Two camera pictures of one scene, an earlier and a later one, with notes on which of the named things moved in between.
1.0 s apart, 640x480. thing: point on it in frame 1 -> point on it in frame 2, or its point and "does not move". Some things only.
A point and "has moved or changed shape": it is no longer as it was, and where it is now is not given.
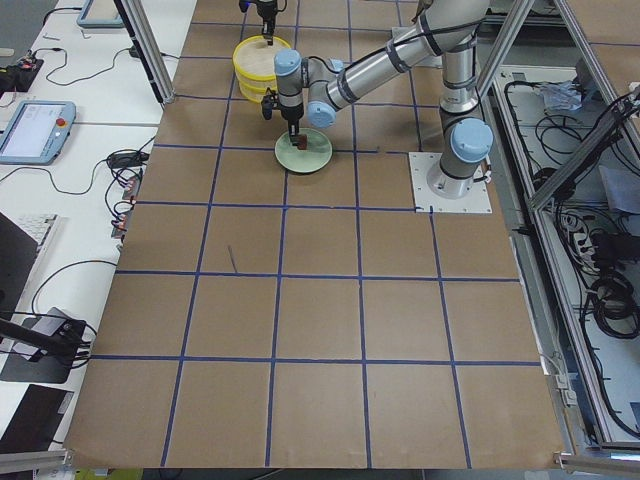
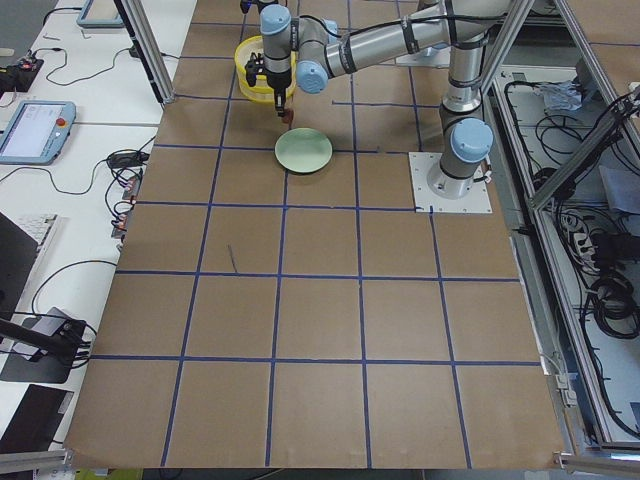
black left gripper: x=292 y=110 -> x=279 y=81
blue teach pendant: x=38 y=132 does not move
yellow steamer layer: x=256 y=89 does not move
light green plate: x=318 y=152 does not move
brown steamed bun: x=302 y=144 has moved or changed shape
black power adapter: x=127 y=159 does not move
